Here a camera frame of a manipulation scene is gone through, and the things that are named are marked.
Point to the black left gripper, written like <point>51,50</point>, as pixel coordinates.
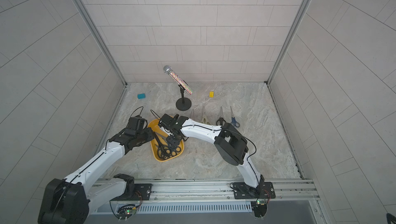
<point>149,130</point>

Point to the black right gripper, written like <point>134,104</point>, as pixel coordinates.
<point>172,130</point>

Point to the yellow storage box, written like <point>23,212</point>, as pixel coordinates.
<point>155,128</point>

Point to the large black scissors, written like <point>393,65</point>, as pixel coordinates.
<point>165,151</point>

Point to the cream handled scissors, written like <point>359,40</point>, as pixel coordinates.
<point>204,119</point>

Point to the black handled scissors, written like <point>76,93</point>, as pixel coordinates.
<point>221,121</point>

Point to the blue handled scissors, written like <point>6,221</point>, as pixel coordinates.
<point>233,121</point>

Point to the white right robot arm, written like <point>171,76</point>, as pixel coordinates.
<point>231,145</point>

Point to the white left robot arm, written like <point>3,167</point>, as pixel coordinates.
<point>72,199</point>

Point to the black microphone stand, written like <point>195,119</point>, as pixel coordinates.
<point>183,104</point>

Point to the teal block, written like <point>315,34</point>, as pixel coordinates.
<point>141,96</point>

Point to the glitter microphone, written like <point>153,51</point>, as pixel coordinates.
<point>168,70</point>

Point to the left circuit board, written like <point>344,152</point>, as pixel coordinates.
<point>126,211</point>

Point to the circuit board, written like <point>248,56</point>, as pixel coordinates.
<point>126,211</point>
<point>259,208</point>

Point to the white vent grille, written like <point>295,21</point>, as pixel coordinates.
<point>195,207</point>

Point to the right circuit board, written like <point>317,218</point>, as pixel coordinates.
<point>259,208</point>

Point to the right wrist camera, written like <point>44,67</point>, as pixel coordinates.
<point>168,122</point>

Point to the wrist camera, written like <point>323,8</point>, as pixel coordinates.
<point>168,122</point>
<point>137,123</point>

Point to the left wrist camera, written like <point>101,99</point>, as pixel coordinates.
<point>137,123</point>

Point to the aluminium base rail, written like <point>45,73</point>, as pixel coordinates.
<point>222,190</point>

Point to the aluminium corner post left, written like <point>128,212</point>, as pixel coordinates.
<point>98,38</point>

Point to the aluminium corner post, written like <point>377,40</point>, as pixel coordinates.
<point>98,38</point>
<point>293,29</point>

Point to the aluminium corner post right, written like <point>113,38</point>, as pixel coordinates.
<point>293,29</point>

